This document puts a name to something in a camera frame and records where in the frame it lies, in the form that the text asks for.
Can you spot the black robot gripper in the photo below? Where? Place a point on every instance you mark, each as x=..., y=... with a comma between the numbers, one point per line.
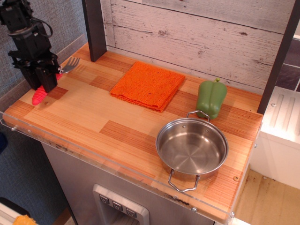
x=33, y=50

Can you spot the red handled metal fork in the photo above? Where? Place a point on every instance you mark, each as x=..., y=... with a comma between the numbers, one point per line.
x=40, y=93

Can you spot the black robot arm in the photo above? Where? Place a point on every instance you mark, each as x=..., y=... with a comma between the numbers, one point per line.
x=19, y=12

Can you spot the orange folded cloth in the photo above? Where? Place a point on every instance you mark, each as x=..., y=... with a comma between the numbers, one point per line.
x=148, y=86

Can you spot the grey toy fridge cabinet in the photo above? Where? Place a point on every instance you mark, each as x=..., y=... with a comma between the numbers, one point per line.
x=77, y=179

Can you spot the clear acrylic edge guard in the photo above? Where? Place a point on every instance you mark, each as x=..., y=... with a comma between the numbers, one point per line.
x=131, y=164

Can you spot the yellow object bottom left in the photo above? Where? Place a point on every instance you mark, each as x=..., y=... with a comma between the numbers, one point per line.
x=24, y=220

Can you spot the ice dispenser panel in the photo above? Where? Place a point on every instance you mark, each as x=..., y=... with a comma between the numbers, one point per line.
x=115, y=209

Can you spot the stainless steel pot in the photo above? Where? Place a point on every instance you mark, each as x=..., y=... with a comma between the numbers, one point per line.
x=191, y=150

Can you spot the green toy bell pepper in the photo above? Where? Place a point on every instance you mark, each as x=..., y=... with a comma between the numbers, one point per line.
x=211, y=95

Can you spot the white toy sink unit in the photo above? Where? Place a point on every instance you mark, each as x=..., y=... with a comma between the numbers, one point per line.
x=276, y=153

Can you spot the dark grey right post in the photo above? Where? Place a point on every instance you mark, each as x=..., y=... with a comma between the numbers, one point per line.
x=280, y=58

